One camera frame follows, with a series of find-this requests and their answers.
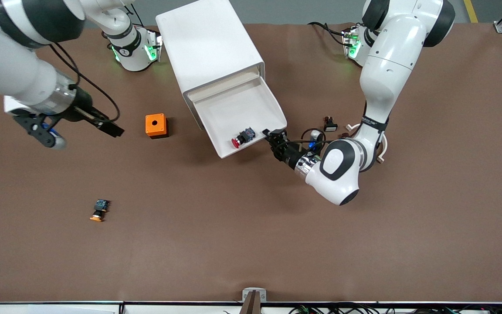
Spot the red mushroom push button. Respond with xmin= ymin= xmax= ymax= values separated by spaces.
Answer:
xmin=231 ymin=127 xmax=256 ymax=149

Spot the white pull-out drawer tray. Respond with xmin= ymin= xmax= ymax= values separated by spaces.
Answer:
xmin=189 ymin=76 xmax=288 ymax=159

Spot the yellow mushroom push button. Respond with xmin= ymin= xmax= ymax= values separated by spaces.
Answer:
xmin=89 ymin=199 xmax=110 ymax=222

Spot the white drawer cabinet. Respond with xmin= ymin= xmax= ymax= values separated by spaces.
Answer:
xmin=155 ymin=0 xmax=265 ymax=131

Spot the brown table mat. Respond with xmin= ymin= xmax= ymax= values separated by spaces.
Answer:
xmin=0 ymin=22 xmax=502 ymax=304

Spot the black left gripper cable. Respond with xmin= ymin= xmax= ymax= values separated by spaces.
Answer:
xmin=286 ymin=127 xmax=344 ymax=151

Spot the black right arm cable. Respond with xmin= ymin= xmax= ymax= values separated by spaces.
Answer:
xmin=49 ymin=42 xmax=121 ymax=124

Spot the orange button enclosure box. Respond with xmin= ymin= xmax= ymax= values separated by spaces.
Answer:
xmin=145 ymin=113 xmax=169 ymax=140

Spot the white strap loop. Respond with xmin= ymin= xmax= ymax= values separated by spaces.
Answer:
xmin=375 ymin=131 xmax=386 ymax=164

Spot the black left base cable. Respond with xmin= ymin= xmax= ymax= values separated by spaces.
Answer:
xmin=307 ymin=20 xmax=349 ymax=47

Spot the grey bracket with brown post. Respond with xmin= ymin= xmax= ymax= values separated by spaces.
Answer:
xmin=241 ymin=287 xmax=268 ymax=314

